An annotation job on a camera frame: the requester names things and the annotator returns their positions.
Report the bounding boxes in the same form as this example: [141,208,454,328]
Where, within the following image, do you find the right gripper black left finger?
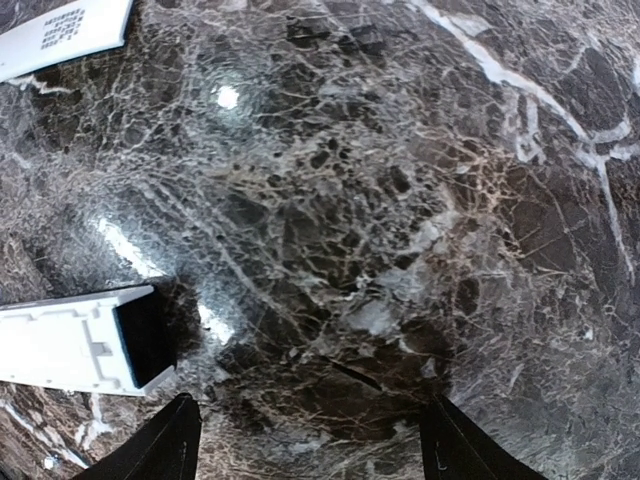
[76,393,202,480]

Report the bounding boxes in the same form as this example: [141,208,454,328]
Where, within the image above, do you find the white remote control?
[1,285,177,396]

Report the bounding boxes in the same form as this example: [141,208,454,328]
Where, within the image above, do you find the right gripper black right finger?
[419,394,544,480]

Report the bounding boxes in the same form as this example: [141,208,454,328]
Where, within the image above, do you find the white battery cover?
[1,1,133,81]

